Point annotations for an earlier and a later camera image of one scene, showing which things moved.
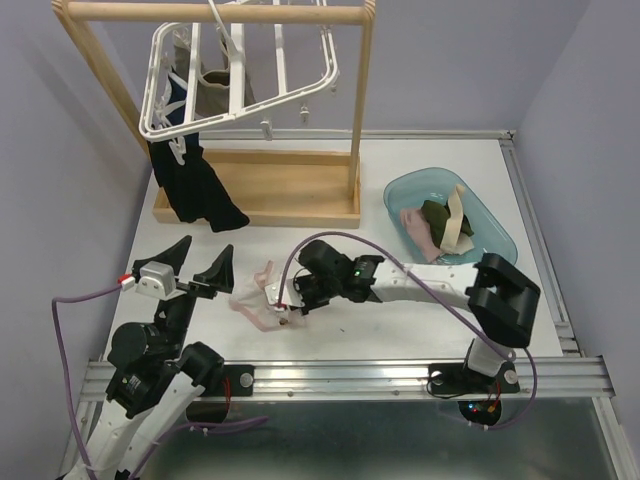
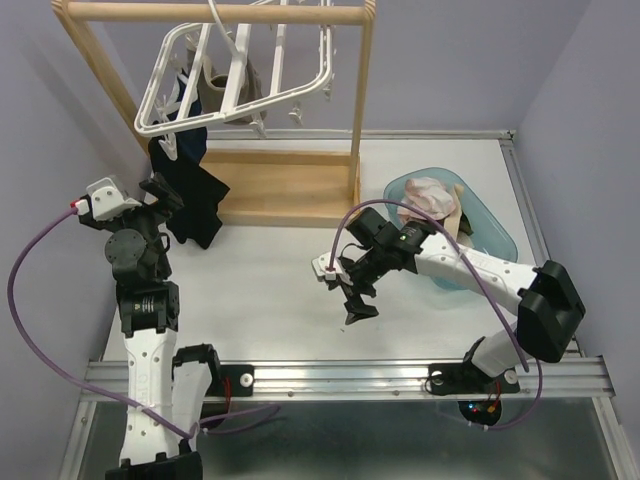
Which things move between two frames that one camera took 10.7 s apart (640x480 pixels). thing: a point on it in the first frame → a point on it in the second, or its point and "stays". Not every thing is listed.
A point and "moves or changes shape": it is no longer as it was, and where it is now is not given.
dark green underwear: [422, 232] moves or changes shape
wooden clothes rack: [266, 188] stays
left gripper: [221, 273] → [161, 189]
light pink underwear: [256, 303] → [428, 195]
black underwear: [194, 187] moves or changes shape
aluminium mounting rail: [569, 378] stays
